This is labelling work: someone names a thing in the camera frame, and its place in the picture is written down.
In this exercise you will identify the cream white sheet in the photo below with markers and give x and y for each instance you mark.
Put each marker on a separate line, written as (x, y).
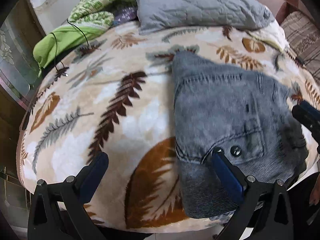
(273, 35)

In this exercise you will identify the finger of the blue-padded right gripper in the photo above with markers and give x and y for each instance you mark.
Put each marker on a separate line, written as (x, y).
(310, 111)
(311, 124)

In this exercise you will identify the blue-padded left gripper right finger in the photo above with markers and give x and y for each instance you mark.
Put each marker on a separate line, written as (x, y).
(231, 177)

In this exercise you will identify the grey quilted pillow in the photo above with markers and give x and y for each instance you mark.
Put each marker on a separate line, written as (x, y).
(156, 15)

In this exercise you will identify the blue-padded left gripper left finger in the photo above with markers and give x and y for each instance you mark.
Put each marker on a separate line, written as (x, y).
(90, 176)

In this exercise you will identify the leaf-patterned beige bed blanket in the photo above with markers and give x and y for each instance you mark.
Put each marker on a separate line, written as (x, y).
(118, 99)

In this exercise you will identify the purple patterned cloth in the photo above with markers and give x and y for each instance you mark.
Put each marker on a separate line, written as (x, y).
(124, 15)

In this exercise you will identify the striped brown cushion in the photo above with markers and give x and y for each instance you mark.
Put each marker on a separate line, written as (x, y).
(303, 38)

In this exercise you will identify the green patterned quilt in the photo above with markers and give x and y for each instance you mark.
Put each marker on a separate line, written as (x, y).
(88, 20)

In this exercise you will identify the wooden door with glass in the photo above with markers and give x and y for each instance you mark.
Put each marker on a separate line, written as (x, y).
(19, 80)

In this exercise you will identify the person's right hand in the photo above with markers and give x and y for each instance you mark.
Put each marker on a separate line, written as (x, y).
(315, 194)

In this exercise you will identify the grey washed denim pants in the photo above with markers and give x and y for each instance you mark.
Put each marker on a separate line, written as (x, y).
(242, 113)

